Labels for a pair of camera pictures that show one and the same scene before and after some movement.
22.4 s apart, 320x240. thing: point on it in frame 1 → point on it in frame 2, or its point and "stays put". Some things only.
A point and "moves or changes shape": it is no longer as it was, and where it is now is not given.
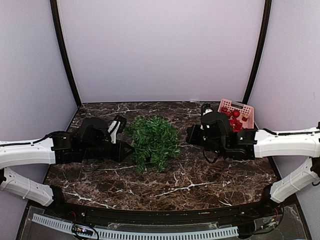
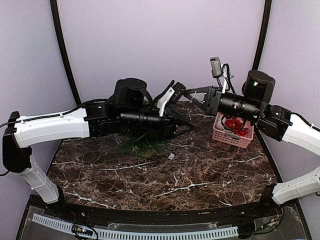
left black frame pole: [55, 19] stays put
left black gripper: [120, 153] → [167, 130]
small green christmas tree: [153, 137] moves or changes shape
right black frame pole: [260, 50] stays put
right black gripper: [192, 137] → [210, 109]
